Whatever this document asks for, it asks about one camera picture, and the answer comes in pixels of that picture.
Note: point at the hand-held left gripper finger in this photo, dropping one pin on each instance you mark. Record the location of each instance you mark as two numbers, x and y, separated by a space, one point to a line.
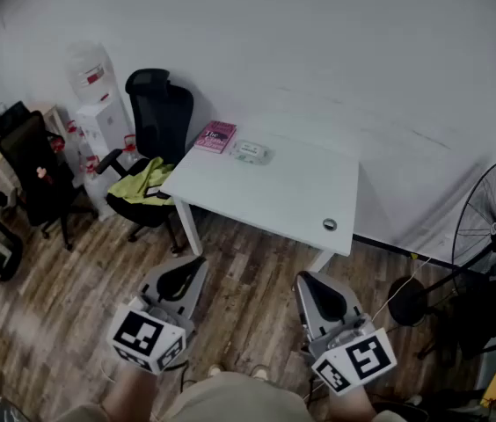
164 268
197 293

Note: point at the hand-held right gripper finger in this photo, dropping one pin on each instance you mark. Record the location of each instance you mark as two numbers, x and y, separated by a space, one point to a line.
303 310
345 295

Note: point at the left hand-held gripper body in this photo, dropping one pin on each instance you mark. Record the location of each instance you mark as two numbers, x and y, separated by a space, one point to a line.
142 336

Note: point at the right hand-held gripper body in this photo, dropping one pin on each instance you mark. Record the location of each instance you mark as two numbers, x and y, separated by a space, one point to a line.
358 358

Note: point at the translucent wet wipe pack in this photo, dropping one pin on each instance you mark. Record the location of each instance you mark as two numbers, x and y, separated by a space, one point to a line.
267 156

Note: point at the person's right forearm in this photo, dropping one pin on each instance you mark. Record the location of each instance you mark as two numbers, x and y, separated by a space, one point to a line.
349 407

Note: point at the person's left forearm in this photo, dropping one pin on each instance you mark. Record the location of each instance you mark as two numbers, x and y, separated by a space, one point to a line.
131 394

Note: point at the white table leg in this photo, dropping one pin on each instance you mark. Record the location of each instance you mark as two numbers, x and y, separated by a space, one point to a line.
322 262
186 227

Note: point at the person's right shoe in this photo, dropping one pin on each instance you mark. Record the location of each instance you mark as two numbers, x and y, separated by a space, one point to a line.
260 373

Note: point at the person's shoe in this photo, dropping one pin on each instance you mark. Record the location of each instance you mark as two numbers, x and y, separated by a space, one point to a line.
260 373
216 370

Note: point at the person's left shoe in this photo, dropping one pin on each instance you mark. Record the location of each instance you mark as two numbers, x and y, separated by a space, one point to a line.
216 370

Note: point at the yellow-green jacket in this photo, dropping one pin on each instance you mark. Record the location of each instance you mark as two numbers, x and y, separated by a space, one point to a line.
142 185

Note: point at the person's beige shorts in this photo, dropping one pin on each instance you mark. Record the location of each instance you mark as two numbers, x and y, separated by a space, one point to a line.
230 400

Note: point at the clear red-capped water bottle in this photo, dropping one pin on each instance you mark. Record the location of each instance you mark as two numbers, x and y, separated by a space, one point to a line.
130 147
90 167
73 132

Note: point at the pink book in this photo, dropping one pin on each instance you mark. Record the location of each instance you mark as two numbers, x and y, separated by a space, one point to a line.
215 136

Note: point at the white water dispenser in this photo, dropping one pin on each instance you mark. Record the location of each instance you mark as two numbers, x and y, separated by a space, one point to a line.
105 130

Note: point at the black headrest office chair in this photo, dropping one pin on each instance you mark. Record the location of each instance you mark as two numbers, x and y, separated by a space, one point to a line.
160 112

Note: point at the black mesh office chair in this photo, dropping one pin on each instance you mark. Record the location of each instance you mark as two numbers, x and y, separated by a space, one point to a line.
32 161

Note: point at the beige wooden shelf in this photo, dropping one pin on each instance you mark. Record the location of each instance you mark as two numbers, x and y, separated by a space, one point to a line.
52 117

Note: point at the white canister with red label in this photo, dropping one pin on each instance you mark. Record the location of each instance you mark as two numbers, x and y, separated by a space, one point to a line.
89 70

